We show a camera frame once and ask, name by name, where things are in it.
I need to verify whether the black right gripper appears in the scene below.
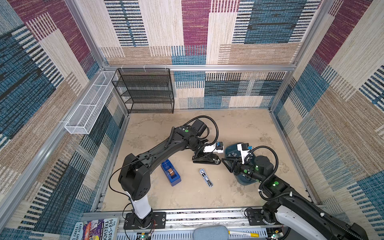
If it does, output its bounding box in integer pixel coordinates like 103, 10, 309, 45
221, 156, 264, 184

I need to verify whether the black stapler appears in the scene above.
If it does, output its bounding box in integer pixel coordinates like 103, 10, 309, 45
193, 153, 221, 165

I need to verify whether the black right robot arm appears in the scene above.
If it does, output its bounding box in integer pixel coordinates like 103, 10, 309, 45
222, 145, 368, 240

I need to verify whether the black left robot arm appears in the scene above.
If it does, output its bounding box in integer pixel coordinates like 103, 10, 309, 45
116, 116, 221, 230

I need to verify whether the teal plastic tray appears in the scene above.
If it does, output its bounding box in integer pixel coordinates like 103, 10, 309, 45
222, 143, 266, 186

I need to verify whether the blue tape dispenser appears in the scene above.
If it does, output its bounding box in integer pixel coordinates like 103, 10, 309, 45
161, 160, 181, 187

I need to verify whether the grey-blue fabric case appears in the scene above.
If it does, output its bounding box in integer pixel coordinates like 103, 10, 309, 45
193, 226, 229, 240

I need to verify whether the yellow white marker pen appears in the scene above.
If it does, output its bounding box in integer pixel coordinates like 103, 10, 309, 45
228, 231, 260, 238

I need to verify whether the colourful book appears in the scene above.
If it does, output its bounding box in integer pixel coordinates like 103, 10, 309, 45
70, 218, 119, 240

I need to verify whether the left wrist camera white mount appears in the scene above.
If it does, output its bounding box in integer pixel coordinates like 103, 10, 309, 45
203, 142, 224, 154

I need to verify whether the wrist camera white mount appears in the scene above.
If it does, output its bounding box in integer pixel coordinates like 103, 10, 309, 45
203, 142, 224, 154
237, 143, 253, 165

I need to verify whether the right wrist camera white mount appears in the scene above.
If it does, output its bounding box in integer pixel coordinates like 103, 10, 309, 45
237, 143, 253, 165

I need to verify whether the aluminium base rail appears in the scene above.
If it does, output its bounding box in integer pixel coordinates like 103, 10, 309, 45
81, 207, 283, 240

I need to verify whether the black wire mesh shelf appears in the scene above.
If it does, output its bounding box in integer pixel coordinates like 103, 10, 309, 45
112, 68, 175, 114

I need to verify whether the white wire mesh basket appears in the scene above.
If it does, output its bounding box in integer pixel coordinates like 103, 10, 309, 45
65, 71, 115, 135

